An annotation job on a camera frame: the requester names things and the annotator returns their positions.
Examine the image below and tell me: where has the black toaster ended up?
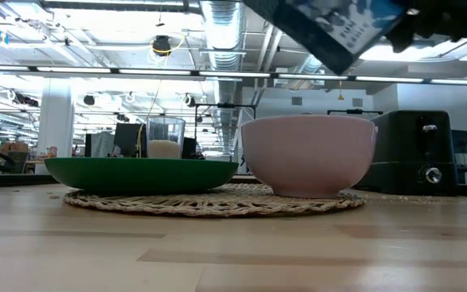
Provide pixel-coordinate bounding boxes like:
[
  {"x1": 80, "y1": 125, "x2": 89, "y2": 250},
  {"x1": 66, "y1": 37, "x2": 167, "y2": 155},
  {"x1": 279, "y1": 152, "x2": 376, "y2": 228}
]
[{"x1": 354, "y1": 109, "x2": 459, "y2": 196}]

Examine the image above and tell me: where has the brown cardboard box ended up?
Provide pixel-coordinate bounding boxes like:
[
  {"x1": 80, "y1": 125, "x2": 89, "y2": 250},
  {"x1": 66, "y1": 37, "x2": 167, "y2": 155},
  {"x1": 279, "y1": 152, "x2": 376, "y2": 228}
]
[{"x1": 0, "y1": 141, "x2": 30, "y2": 154}]

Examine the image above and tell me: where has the round woven placemat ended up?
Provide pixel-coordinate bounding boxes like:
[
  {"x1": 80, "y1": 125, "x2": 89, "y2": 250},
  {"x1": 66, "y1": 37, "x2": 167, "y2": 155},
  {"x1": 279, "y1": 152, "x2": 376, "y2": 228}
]
[{"x1": 62, "y1": 182, "x2": 367, "y2": 217}]

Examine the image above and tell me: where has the blue Frosted Flakes cereal box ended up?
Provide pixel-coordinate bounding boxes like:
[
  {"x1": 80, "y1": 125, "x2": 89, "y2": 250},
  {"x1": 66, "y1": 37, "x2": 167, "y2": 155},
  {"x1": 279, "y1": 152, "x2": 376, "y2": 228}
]
[{"x1": 241, "y1": 0, "x2": 407, "y2": 76}]

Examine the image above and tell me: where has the green plate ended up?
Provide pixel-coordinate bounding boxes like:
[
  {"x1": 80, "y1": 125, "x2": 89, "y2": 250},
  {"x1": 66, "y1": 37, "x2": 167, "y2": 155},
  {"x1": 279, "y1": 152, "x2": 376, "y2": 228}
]
[{"x1": 43, "y1": 157, "x2": 239, "y2": 195}]

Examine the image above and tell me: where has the black ceiling dome camera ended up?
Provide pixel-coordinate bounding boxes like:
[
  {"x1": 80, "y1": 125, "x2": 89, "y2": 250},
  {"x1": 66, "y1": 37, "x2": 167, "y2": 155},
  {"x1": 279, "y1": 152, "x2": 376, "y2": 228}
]
[{"x1": 152, "y1": 34, "x2": 173, "y2": 58}]

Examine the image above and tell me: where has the pale pink bowl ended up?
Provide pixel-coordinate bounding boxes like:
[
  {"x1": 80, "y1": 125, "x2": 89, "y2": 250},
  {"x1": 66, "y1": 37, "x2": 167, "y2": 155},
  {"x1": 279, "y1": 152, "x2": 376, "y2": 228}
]
[{"x1": 240, "y1": 114, "x2": 379, "y2": 200}]

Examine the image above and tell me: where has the silver ceiling air duct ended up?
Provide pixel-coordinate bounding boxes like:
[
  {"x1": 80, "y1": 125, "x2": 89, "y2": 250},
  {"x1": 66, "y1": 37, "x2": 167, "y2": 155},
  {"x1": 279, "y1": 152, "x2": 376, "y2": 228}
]
[{"x1": 199, "y1": 0, "x2": 245, "y2": 159}]

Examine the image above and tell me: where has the clear glass with milk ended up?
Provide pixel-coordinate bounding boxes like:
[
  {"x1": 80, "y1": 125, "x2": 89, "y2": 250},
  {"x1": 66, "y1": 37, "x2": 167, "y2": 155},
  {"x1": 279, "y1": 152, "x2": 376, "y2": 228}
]
[{"x1": 146, "y1": 116, "x2": 186, "y2": 160}]

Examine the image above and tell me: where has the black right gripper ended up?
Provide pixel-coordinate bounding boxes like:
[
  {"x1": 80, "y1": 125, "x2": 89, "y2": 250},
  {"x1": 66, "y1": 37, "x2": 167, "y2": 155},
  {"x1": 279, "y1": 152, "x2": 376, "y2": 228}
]
[{"x1": 384, "y1": 0, "x2": 467, "y2": 54}]

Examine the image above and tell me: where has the black computer monitor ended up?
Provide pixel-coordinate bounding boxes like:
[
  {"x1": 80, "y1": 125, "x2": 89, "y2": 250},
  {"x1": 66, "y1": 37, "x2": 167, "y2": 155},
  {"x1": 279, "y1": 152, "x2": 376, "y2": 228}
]
[{"x1": 113, "y1": 122, "x2": 148, "y2": 158}]

